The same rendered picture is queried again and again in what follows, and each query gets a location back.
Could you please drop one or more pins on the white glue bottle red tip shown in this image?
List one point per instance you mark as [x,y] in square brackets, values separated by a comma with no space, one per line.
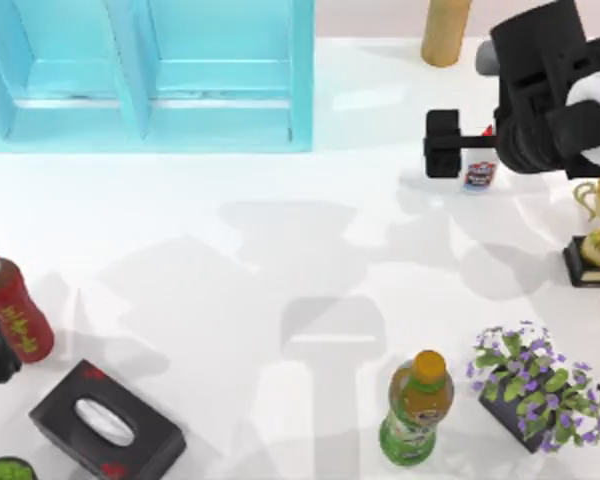
[477,172]

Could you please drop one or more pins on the pale grey rounded box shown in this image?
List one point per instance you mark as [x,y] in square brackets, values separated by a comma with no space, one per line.
[486,57]

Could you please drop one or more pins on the wooden cylinder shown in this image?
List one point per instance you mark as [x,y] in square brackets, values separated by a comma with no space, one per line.
[442,35]

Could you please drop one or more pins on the gold trophy black base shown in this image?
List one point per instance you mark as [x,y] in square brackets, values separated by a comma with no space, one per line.
[597,250]

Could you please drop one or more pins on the light blue rack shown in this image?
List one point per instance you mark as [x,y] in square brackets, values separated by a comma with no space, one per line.
[220,75]

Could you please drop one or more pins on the purple flower plant black pot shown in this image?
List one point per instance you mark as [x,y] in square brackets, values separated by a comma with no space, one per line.
[535,390]

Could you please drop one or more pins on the green bottle yellow cap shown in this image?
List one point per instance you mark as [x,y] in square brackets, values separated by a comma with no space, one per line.
[415,415]

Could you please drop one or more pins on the black tissue box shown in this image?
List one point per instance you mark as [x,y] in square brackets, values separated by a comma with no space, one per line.
[105,425]

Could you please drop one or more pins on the green plant black pot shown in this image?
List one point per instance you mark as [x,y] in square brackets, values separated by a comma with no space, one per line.
[5,470]

